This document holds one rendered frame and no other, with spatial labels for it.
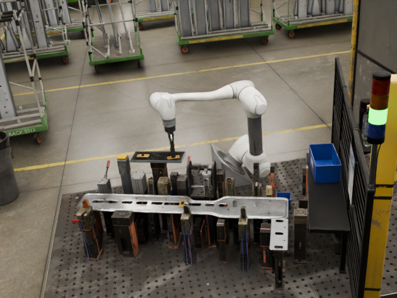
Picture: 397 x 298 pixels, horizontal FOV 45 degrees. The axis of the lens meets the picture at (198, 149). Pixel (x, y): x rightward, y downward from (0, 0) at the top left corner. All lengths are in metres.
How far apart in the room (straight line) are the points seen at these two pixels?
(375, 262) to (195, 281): 1.05
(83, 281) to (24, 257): 1.61
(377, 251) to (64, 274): 1.87
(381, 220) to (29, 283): 2.97
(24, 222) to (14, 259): 0.57
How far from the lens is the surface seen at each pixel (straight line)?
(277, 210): 3.00
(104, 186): 3.36
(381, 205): 2.41
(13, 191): 5.56
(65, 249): 3.45
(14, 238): 4.99
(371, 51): 5.53
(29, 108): 7.24
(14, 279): 4.50
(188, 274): 3.05
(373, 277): 2.69
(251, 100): 3.21
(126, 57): 9.00
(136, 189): 3.29
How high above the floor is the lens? 2.73
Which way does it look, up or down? 28 degrees down
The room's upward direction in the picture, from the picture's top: 5 degrees counter-clockwise
